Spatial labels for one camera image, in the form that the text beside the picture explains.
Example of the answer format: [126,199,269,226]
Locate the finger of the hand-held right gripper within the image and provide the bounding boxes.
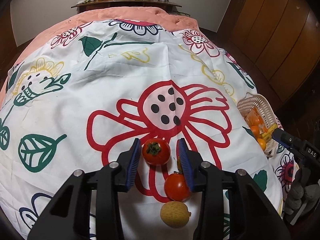
[271,128,303,155]

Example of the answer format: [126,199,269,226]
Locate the white perforated plastic basket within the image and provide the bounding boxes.
[236,92,280,158]

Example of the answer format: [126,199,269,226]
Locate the person's right hand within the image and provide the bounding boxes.
[284,166,320,215]

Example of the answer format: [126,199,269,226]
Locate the round yellow pear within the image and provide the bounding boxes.
[160,201,192,228]

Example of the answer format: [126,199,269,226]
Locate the wooden wardrobe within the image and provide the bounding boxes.
[225,0,320,110]

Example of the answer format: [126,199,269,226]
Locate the wooden headboard shelf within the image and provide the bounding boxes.
[71,0,182,13]

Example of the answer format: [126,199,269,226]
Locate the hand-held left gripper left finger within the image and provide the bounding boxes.
[27,137,142,240]

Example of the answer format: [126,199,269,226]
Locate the red persimmon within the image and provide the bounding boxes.
[164,171,192,202]
[142,138,171,166]

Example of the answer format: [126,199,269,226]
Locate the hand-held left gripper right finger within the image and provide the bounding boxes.
[177,137,292,240]

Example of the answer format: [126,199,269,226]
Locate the white floral printed blanket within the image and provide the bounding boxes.
[0,20,300,240]

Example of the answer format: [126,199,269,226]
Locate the clear bag of oranges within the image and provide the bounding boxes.
[244,106,265,133]

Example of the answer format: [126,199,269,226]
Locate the yellow banana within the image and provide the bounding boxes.
[260,122,278,143]

